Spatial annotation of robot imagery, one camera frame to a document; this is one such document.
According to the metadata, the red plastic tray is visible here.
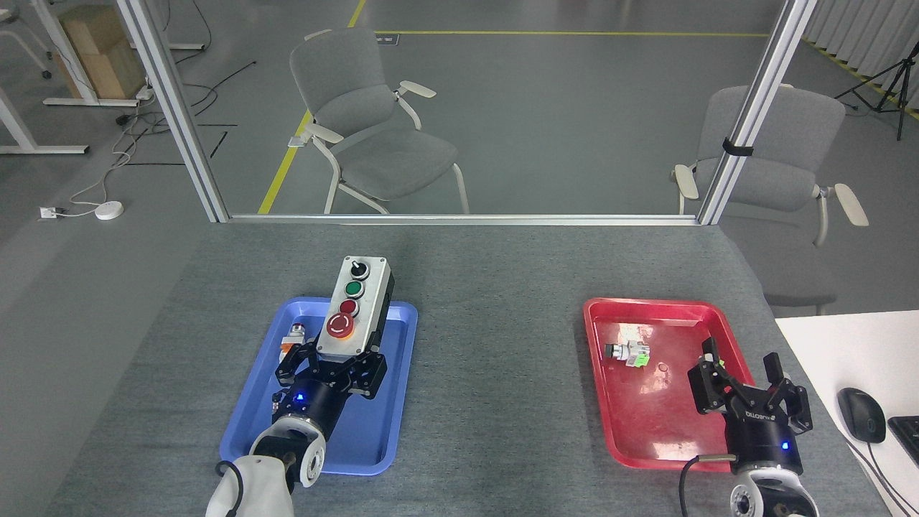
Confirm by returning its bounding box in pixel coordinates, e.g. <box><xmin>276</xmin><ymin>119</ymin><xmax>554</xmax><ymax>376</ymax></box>
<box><xmin>582</xmin><ymin>297</ymin><xmax>755</xmax><ymax>472</ymax></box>

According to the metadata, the silver aluminium post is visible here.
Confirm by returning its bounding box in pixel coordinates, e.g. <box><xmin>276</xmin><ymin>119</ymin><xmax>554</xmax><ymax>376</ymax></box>
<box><xmin>696</xmin><ymin>0</ymin><xmax>819</xmax><ymax>226</ymax></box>
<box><xmin>115</xmin><ymin>0</ymin><xmax>230</xmax><ymax>223</ymax></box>

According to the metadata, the black tripod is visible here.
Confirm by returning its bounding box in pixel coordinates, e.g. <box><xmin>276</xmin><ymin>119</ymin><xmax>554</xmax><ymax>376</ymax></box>
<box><xmin>834</xmin><ymin>57</ymin><xmax>919</xmax><ymax>141</ymax></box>

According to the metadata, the black push button switch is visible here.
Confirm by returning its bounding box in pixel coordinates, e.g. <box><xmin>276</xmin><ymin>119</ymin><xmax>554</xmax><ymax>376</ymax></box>
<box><xmin>604</xmin><ymin>340</ymin><xmax>652</xmax><ymax>368</ymax></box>

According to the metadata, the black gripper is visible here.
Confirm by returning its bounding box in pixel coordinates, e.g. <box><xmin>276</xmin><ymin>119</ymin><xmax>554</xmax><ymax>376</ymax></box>
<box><xmin>688</xmin><ymin>336</ymin><xmax>814</xmax><ymax>472</ymax></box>
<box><xmin>271</xmin><ymin>342</ymin><xmax>388</xmax><ymax>440</ymax></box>

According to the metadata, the white floor cable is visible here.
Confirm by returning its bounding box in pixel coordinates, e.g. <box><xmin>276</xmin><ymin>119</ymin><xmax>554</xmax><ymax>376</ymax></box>
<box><xmin>59</xmin><ymin>86</ymin><xmax>156</xmax><ymax>215</ymax></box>

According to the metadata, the black computer mouse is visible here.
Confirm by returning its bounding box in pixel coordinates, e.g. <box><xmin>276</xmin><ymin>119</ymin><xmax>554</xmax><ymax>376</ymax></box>
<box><xmin>837</xmin><ymin>387</ymin><xmax>887</xmax><ymax>444</ymax></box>

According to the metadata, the white side table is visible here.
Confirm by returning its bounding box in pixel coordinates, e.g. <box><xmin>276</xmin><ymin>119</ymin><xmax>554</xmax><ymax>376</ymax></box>
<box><xmin>774</xmin><ymin>310</ymin><xmax>919</xmax><ymax>517</ymax></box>

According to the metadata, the white pleated curtain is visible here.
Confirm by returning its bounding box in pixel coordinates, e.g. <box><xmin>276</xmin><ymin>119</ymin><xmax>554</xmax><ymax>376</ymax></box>
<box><xmin>803</xmin><ymin>0</ymin><xmax>919</xmax><ymax>119</ymax></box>

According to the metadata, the silver aluminium crossbar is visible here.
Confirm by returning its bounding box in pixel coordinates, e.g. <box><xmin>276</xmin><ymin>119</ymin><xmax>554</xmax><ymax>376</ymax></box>
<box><xmin>228</xmin><ymin>213</ymin><xmax>701</xmax><ymax>226</ymax></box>

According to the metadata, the black floor cable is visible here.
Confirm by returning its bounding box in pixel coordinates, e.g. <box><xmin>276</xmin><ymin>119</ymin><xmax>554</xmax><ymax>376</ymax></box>
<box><xmin>115</xmin><ymin>61</ymin><xmax>259</xmax><ymax>166</ymax></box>

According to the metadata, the cardboard box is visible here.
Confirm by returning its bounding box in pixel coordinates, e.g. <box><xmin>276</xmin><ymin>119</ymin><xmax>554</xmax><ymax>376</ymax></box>
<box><xmin>52</xmin><ymin>6</ymin><xmax>148</xmax><ymax>100</ymax></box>

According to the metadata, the black keyboard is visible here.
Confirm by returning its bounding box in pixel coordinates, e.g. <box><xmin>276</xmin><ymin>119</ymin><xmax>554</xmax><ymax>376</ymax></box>
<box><xmin>887</xmin><ymin>415</ymin><xmax>919</xmax><ymax>467</ymax></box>

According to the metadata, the grey chair with white armrests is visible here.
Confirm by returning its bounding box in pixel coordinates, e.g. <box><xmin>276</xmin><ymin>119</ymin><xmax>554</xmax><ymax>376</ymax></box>
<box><xmin>289</xmin><ymin>27</ymin><xmax>471</xmax><ymax>215</ymax></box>
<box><xmin>671</xmin><ymin>84</ymin><xmax>869</xmax><ymax>317</ymax></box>

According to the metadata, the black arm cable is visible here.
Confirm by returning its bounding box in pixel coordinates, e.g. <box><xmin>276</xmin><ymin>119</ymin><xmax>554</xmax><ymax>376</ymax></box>
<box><xmin>679</xmin><ymin>452</ymin><xmax>737</xmax><ymax>517</ymax></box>

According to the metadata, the blue plastic tray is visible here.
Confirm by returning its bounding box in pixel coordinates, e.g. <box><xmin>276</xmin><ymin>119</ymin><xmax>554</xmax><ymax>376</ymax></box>
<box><xmin>219</xmin><ymin>297</ymin><xmax>419</xmax><ymax>477</ymax></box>

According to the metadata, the orange push button switch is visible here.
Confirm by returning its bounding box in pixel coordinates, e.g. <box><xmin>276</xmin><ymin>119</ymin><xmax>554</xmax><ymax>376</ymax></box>
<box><xmin>280</xmin><ymin>323</ymin><xmax>308</xmax><ymax>358</ymax></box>

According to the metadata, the grey control box with buttons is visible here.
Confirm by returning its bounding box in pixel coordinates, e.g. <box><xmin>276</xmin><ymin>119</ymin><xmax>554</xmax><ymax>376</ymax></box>
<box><xmin>316</xmin><ymin>256</ymin><xmax>395</xmax><ymax>358</ymax></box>

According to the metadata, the white desk leg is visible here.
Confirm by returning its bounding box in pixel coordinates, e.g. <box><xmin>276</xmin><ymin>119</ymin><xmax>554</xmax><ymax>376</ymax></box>
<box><xmin>0</xmin><ymin>86</ymin><xmax>90</xmax><ymax>155</ymax></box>
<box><xmin>32</xmin><ymin>0</ymin><xmax>141</xmax><ymax>107</ymax></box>

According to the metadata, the black mouse cable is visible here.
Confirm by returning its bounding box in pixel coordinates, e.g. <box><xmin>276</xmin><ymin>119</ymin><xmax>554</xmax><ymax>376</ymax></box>
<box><xmin>840</xmin><ymin>431</ymin><xmax>919</xmax><ymax>517</ymax></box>

